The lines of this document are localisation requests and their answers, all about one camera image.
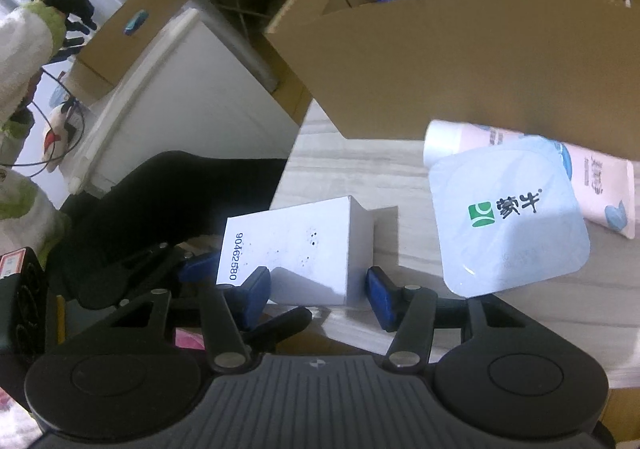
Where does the small cardboard box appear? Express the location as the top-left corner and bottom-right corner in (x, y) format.
(67, 0), (188, 102)

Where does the white cabinet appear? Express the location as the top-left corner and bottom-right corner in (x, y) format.
(67, 9), (301, 195)

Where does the pink white packet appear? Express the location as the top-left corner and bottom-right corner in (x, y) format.
(422, 119), (637, 240)

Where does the pink patterned cloth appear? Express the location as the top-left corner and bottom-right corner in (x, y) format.
(172, 329), (206, 352)

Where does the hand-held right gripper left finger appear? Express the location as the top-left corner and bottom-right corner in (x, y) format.
(65, 266), (273, 375)

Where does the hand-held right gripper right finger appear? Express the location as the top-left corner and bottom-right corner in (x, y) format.
(365, 266), (551, 372)

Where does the white yogurt cup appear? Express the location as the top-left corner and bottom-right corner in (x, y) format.
(427, 134), (591, 299)

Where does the black cable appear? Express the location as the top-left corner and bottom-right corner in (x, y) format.
(0, 66), (87, 177)

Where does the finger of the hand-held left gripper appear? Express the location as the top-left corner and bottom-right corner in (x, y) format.
(240, 306), (312, 347)
(75, 243), (221, 311)

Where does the white and red object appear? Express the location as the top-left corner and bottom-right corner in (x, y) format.
(42, 102), (76, 172)

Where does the white rectangular box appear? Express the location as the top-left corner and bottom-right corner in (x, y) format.
(216, 196), (376, 306)

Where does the person's left forearm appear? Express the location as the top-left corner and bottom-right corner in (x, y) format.
(0, 174), (71, 270)

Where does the large cardboard box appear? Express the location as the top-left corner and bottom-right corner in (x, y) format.
(264, 0), (640, 162)

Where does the blue sticker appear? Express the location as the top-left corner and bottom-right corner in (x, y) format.
(124, 9), (150, 36)

